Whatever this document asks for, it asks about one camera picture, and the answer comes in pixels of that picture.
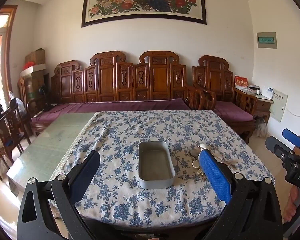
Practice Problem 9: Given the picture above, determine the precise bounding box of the large metal spoon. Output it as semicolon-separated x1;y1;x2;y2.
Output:
190;148;200;159

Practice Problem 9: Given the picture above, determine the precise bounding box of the person's right hand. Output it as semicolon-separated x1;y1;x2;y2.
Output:
283;186;299;222

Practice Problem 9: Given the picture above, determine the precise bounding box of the small fluffy dog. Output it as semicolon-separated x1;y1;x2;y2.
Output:
253;118;267;138

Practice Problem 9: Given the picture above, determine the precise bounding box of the wooden side table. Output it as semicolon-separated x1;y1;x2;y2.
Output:
253;94;274;124

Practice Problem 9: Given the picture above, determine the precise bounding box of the white router box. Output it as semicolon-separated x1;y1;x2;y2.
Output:
261;86;274;100

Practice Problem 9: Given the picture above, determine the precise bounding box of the purple armchair cushion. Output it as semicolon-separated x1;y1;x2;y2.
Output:
213;101;253;122

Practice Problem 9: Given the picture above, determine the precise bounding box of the blue floral tablecloth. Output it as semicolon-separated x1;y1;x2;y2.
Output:
49;110;276;229

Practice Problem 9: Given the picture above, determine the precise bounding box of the red card on table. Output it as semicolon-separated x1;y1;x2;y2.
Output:
235;75;248;90

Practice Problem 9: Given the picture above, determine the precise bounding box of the wooden dining chair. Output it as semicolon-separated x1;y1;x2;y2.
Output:
0;105;31;181

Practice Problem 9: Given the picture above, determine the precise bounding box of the grey metal utensil tray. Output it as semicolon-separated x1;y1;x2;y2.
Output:
138;141;175;190

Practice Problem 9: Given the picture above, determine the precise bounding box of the purple sofa cushion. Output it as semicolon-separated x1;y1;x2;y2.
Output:
31;99;190;127

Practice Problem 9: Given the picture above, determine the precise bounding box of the carved wooden sofa bench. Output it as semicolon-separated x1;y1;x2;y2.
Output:
27;50;207;135

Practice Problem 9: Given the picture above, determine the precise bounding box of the peacock flower framed painting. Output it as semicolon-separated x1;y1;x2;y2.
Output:
82;0;206;27

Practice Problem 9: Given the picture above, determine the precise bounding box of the white wall panel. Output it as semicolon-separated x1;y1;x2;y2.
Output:
270;89;288;122

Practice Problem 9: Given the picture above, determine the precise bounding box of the grey wall electrical box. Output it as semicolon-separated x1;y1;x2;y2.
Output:
257;32;277;49

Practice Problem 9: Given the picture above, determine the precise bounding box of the wooden door frame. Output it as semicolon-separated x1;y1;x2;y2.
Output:
0;5;18;103

